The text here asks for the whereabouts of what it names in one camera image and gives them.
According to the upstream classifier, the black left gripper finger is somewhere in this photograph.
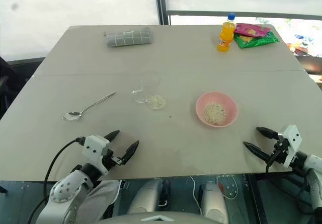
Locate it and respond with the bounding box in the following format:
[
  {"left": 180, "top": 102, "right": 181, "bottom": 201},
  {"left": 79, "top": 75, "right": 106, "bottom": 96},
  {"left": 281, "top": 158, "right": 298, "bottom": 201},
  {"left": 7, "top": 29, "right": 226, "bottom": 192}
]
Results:
[
  {"left": 104, "top": 129, "right": 120, "bottom": 142},
  {"left": 121, "top": 140, "right": 140, "bottom": 165}
]

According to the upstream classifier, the green snack bag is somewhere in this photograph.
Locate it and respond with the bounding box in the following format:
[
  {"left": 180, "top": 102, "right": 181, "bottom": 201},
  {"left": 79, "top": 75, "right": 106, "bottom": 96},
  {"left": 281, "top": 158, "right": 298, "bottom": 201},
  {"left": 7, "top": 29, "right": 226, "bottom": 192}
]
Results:
[{"left": 233, "top": 31, "right": 280, "bottom": 49}]

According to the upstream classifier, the thin white cable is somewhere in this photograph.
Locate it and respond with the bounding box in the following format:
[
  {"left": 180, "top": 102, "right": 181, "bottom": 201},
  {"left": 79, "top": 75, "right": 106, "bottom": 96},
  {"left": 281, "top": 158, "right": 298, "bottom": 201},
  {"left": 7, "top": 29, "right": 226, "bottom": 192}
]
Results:
[{"left": 189, "top": 175, "right": 203, "bottom": 216}]

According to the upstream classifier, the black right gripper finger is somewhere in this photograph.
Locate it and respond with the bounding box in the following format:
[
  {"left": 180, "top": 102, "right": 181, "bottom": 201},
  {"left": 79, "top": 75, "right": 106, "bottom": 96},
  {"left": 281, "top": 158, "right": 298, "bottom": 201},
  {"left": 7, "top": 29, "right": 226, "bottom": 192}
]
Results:
[
  {"left": 243, "top": 140, "right": 272, "bottom": 163},
  {"left": 256, "top": 126, "right": 279, "bottom": 140}
]

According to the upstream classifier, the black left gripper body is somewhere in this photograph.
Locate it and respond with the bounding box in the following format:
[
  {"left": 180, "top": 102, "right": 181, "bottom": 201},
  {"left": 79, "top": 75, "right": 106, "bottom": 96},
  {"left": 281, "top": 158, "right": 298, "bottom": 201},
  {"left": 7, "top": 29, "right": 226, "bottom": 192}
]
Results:
[{"left": 101, "top": 149, "right": 127, "bottom": 171}]

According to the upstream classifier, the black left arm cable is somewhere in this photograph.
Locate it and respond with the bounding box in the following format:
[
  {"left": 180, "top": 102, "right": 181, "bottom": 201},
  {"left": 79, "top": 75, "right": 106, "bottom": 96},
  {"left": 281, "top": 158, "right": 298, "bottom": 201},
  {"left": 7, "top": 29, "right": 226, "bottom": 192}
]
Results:
[{"left": 26, "top": 137, "right": 87, "bottom": 224}]

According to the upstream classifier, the silver metal spoon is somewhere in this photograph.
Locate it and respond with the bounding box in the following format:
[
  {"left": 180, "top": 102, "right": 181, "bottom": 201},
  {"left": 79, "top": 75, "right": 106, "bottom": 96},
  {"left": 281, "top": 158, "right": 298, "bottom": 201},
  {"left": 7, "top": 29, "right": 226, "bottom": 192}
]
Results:
[{"left": 61, "top": 91, "right": 116, "bottom": 122}]

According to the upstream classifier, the dark box with clutter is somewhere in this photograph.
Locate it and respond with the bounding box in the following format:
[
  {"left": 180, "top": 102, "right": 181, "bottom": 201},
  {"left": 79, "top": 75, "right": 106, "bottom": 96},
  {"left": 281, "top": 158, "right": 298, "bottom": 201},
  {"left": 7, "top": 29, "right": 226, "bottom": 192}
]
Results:
[{"left": 286, "top": 32, "right": 322, "bottom": 84}]

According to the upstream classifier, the orange juice bottle blue cap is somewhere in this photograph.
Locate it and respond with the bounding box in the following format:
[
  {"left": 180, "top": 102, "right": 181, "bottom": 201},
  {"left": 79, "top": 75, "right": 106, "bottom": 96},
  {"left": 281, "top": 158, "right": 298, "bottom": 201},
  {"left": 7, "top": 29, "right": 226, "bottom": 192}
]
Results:
[{"left": 217, "top": 13, "right": 237, "bottom": 53}]

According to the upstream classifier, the grey checked fabric pouch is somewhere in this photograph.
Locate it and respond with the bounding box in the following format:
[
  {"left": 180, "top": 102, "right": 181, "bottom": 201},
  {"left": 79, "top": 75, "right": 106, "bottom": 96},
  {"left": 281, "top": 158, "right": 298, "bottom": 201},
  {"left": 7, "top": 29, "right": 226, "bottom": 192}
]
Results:
[{"left": 103, "top": 26, "right": 154, "bottom": 48}]

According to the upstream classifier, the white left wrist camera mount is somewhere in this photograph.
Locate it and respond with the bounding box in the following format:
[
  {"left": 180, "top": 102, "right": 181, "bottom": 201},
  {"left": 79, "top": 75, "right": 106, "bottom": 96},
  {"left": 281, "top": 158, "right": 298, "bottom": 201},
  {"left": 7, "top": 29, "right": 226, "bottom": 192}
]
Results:
[{"left": 82, "top": 134, "right": 111, "bottom": 176}]

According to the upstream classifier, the silver robot left leg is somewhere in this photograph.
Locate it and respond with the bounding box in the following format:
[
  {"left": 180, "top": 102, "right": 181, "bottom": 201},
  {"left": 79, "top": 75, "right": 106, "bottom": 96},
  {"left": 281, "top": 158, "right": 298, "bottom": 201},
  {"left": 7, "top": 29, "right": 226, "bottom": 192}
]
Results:
[{"left": 127, "top": 178, "right": 165, "bottom": 215}]

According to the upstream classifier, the black table leg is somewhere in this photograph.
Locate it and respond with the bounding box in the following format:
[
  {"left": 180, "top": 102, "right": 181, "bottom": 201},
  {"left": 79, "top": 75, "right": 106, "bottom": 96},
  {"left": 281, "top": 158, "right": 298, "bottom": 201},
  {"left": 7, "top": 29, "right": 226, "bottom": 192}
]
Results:
[{"left": 244, "top": 173, "right": 268, "bottom": 224}]

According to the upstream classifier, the pink snack bag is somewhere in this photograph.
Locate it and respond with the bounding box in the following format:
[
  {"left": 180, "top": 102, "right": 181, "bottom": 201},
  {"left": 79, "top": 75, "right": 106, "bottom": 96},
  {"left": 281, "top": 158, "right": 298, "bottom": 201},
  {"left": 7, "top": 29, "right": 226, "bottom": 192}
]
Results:
[{"left": 234, "top": 23, "right": 270, "bottom": 37}]

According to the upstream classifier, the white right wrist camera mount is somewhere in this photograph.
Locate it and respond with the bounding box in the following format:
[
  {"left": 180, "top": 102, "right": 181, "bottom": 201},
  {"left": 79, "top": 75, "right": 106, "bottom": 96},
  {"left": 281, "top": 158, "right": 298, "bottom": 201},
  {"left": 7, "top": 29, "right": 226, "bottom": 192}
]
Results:
[{"left": 277, "top": 124, "right": 303, "bottom": 169}]

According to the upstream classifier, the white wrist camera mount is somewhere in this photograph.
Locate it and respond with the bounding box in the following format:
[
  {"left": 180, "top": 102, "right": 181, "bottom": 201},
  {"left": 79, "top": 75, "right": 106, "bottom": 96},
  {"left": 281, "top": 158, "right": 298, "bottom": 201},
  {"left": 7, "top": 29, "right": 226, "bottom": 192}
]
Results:
[
  {"left": 277, "top": 124, "right": 303, "bottom": 169},
  {"left": 82, "top": 134, "right": 111, "bottom": 176}
]

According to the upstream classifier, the silver robot right leg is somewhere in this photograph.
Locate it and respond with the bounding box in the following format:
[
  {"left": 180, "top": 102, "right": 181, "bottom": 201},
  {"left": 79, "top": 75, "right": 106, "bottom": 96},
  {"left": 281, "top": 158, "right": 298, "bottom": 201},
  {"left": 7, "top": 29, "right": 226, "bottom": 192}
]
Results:
[{"left": 200, "top": 180, "right": 230, "bottom": 224}]

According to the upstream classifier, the clear glass measuring cup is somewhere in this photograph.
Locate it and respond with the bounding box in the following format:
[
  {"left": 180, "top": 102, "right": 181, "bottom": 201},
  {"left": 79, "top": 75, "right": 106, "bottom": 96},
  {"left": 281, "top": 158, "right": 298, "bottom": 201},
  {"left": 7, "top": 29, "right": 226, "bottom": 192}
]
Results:
[{"left": 131, "top": 72, "right": 167, "bottom": 111}]

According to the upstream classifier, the dark chair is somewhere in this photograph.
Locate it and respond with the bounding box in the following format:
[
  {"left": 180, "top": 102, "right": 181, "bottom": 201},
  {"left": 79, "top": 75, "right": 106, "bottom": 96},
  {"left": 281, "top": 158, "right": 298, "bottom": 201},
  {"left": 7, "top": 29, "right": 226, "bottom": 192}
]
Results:
[{"left": 0, "top": 56, "right": 46, "bottom": 120}]

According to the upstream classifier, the silver robot leg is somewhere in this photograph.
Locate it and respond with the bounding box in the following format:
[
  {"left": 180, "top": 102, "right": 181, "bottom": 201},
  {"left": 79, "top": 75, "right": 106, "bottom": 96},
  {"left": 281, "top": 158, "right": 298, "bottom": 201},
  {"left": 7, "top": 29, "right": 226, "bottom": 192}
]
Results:
[
  {"left": 127, "top": 178, "right": 165, "bottom": 215},
  {"left": 200, "top": 180, "right": 230, "bottom": 224}
]

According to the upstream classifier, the pink bowl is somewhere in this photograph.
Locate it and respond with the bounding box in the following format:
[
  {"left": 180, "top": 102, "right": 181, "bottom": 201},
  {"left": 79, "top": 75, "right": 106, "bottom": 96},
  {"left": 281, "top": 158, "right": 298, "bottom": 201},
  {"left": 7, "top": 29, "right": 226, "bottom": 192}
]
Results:
[{"left": 195, "top": 91, "right": 239, "bottom": 128}]

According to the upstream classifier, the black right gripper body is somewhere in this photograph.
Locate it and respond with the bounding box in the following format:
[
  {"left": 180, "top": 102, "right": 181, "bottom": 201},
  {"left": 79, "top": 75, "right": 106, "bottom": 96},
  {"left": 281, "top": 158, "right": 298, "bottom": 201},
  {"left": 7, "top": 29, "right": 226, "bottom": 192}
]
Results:
[{"left": 267, "top": 132, "right": 289, "bottom": 164}]

